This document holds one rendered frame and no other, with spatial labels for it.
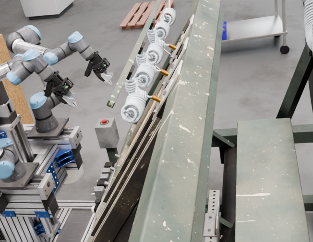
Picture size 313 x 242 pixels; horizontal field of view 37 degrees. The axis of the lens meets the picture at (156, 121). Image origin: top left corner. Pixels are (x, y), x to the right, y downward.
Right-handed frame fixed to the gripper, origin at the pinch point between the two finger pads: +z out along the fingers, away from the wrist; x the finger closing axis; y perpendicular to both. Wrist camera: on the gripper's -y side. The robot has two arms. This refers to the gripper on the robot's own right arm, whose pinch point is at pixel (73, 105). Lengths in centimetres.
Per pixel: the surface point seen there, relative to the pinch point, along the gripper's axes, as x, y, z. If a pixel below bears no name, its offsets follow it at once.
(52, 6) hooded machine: 520, -410, 35
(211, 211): -29, 50, 66
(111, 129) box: 48, -41, 50
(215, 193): -17, 48, 67
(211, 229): -42, 53, 64
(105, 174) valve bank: 16, -40, 61
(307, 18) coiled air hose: -37, 133, -10
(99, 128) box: 47, -47, 45
